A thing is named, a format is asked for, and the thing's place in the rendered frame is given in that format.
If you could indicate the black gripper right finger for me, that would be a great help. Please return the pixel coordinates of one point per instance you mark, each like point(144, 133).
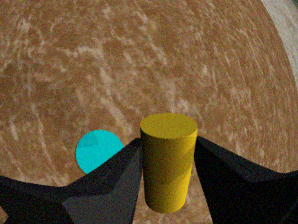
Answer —
point(241, 192)

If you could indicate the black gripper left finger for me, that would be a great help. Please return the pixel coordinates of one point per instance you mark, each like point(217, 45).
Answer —
point(107, 195)

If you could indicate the yellow cylinder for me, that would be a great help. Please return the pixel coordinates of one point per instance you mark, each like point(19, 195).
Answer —
point(168, 141)

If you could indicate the cyan circle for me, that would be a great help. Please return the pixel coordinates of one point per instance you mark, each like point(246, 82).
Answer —
point(93, 149)

